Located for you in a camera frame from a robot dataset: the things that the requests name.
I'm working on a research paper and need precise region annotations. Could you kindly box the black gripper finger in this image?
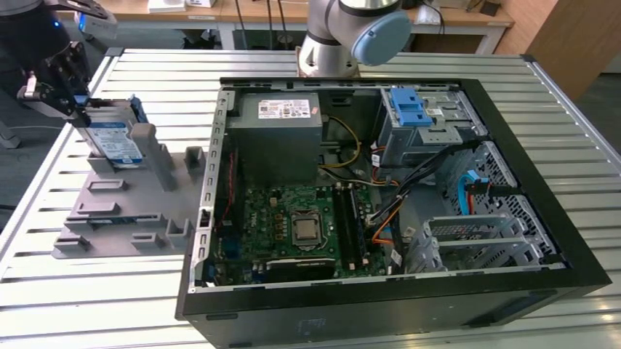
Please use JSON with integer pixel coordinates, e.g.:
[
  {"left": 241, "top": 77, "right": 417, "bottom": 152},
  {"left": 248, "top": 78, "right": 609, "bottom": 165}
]
[
  {"left": 16, "top": 72, "right": 93, "bottom": 127},
  {"left": 42, "top": 41, "right": 91, "bottom": 108}
]

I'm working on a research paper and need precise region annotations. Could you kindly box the hard disk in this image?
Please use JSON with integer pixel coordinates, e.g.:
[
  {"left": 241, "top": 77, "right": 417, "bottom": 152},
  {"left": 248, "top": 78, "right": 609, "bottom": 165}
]
[{"left": 73, "top": 93, "right": 150, "bottom": 169}]

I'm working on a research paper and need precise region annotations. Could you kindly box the blue data wire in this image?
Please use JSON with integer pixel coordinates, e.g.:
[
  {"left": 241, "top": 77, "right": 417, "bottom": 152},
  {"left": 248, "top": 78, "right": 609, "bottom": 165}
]
[{"left": 456, "top": 173, "right": 492, "bottom": 219}]

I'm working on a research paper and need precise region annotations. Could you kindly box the metal disk bay cage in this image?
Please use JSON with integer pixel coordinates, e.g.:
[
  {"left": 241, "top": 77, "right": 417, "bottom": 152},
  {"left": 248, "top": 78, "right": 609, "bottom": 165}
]
[{"left": 405, "top": 214, "right": 555, "bottom": 273}]

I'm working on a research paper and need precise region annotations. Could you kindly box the white box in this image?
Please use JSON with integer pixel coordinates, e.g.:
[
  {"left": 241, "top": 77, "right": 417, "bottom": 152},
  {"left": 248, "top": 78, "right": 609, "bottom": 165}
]
[{"left": 147, "top": 0, "right": 187, "bottom": 14}]

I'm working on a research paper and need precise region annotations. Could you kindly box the wooden desk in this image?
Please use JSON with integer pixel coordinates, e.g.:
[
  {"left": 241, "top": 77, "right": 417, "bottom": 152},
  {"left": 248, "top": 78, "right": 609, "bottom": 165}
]
[{"left": 109, "top": 0, "right": 516, "bottom": 50}]

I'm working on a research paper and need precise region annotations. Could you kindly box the grey parts rack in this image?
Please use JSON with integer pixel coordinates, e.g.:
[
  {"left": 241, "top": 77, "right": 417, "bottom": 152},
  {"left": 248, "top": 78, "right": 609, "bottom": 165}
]
[{"left": 53, "top": 122, "right": 210, "bottom": 260}]

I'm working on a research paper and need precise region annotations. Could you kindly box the grey power supply unit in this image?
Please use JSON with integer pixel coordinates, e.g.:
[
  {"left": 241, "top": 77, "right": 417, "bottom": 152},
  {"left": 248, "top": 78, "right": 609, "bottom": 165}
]
[{"left": 226, "top": 91, "right": 325, "bottom": 188}]

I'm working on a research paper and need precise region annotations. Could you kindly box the green motherboard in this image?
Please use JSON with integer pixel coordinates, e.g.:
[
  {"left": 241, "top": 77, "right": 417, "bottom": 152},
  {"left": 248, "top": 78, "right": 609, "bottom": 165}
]
[{"left": 213, "top": 183, "right": 389, "bottom": 286}]

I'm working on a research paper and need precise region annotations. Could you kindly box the silver CPU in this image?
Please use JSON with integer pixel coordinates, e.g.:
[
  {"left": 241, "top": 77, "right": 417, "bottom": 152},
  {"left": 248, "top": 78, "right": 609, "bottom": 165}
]
[{"left": 290, "top": 217, "right": 325, "bottom": 244}]

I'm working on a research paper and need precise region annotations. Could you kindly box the black graphics card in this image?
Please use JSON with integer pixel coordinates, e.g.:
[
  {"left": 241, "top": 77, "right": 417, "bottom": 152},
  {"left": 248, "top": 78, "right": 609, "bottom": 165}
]
[{"left": 261, "top": 256, "right": 337, "bottom": 283}]

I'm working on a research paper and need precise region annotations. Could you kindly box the black RAM stick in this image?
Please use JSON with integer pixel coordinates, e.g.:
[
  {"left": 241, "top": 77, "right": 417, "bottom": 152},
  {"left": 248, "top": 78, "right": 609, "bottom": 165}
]
[{"left": 334, "top": 183, "right": 360, "bottom": 270}]

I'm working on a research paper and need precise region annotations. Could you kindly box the blue drive latch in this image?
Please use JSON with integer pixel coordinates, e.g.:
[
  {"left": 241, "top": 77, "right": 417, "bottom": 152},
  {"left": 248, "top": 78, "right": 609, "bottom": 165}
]
[{"left": 388, "top": 89, "right": 433, "bottom": 127}]

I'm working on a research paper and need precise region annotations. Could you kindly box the metal optical drive cage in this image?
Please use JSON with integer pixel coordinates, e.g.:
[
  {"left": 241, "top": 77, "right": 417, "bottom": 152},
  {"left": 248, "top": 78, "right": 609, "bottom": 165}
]
[{"left": 378, "top": 87, "right": 489, "bottom": 168}]

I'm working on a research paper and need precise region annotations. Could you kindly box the black open PC case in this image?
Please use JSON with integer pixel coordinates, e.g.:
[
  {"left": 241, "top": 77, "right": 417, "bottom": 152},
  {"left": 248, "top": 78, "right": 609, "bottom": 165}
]
[{"left": 174, "top": 76, "right": 613, "bottom": 349}]

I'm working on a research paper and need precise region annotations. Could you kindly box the black camera bracket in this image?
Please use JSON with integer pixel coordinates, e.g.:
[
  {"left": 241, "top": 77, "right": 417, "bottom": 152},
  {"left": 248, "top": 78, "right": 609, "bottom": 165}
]
[{"left": 43, "top": 0, "right": 106, "bottom": 19}]

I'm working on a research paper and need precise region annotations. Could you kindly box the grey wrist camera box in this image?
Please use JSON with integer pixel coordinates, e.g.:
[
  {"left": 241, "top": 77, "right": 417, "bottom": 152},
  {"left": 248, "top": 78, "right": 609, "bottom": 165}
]
[{"left": 73, "top": 10, "right": 119, "bottom": 40}]

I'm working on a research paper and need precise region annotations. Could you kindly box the yellow wire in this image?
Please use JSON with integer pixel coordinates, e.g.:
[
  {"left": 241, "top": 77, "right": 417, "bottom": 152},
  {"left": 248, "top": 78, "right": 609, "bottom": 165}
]
[{"left": 320, "top": 116, "right": 361, "bottom": 169}]

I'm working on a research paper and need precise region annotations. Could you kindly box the orange wire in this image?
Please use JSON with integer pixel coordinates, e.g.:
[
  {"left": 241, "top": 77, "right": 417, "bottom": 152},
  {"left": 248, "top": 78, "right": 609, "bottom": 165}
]
[{"left": 372, "top": 221, "right": 394, "bottom": 244}]

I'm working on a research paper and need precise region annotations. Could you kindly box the black wire bundle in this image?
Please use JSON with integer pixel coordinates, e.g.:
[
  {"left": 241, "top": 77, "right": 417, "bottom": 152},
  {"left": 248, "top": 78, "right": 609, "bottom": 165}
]
[{"left": 373, "top": 143, "right": 481, "bottom": 222}]

